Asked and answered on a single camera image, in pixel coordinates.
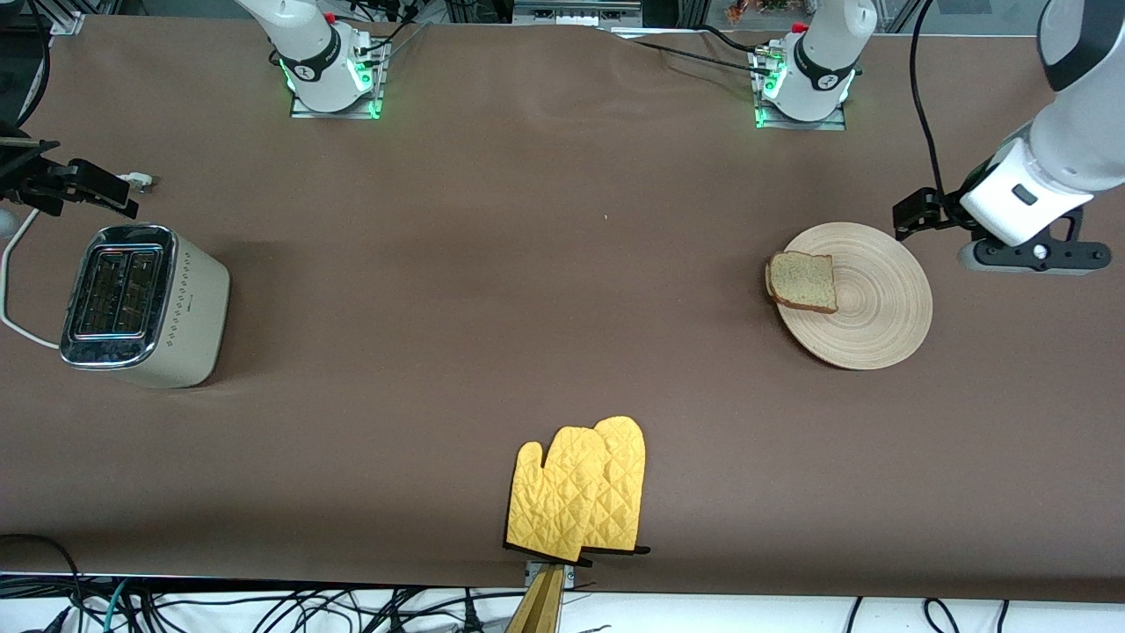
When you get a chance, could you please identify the teal floor cable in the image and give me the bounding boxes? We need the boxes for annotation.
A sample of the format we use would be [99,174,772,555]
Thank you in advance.
[98,578,131,633]

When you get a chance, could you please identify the white toaster power cord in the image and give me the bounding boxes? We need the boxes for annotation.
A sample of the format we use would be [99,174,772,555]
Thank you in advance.
[0,171,160,349]

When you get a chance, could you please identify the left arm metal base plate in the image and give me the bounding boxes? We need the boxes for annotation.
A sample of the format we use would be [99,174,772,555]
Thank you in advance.
[753,46,850,132]

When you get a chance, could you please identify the round wooden plate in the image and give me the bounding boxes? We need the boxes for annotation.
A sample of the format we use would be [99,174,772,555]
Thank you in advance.
[778,222,933,371]

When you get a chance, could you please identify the small metal bracket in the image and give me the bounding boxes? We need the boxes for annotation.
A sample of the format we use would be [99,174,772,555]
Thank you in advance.
[525,561,577,591]

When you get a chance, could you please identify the yellow quilted oven mitt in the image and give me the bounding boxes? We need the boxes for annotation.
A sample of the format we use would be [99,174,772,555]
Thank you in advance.
[580,416,652,557]
[504,426,610,564]

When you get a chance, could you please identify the grey metal box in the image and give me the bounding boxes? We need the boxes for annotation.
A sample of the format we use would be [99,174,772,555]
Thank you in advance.
[512,0,643,28]

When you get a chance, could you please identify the black base cable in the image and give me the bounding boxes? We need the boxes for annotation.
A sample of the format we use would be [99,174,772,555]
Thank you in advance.
[694,24,767,55]
[626,38,767,71]
[352,0,433,59]

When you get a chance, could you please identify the cream chrome two-slot toaster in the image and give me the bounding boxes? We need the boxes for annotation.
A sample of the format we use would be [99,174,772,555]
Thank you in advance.
[60,224,231,389]

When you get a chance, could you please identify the brown bread slice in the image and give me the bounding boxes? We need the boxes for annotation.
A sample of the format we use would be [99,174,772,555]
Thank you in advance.
[765,251,838,315]

